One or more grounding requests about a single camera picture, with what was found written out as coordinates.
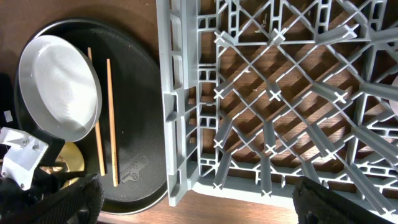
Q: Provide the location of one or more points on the round black serving tray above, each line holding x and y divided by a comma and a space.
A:
137, 109

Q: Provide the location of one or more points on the grey dishwasher rack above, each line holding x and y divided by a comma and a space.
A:
257, 94

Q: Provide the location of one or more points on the wooden chopstick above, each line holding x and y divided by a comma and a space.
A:
112, 129
100, 150

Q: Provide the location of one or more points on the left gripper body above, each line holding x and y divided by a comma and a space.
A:
10, 189

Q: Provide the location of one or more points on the grey plate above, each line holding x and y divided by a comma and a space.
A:
60, 87

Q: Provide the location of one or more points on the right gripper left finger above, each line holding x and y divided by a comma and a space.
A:
80, 202

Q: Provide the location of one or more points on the yellow bowl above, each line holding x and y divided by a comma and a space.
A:
68, 159

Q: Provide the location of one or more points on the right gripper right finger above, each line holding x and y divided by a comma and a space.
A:
315, 203

